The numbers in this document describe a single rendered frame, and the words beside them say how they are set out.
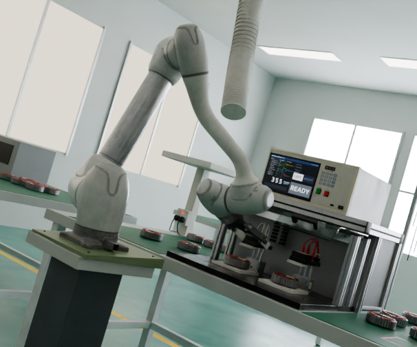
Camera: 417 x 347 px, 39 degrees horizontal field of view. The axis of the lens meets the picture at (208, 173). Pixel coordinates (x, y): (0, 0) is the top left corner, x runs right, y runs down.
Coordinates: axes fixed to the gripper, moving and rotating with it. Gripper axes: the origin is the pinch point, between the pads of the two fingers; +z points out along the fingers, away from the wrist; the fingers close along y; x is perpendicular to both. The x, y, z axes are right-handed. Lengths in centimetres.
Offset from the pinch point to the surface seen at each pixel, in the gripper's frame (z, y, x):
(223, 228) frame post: 5.5, 24.0, -2.3
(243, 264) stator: 1.5, 0.2, 10.5
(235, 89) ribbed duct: 32, 101, -99
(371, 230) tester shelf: 11.7, -38.5, -24.0
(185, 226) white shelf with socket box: 57, 99, -12
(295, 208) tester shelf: 3.5, -7.3, -20.5
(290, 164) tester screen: -1.6, 3.4, -37.6
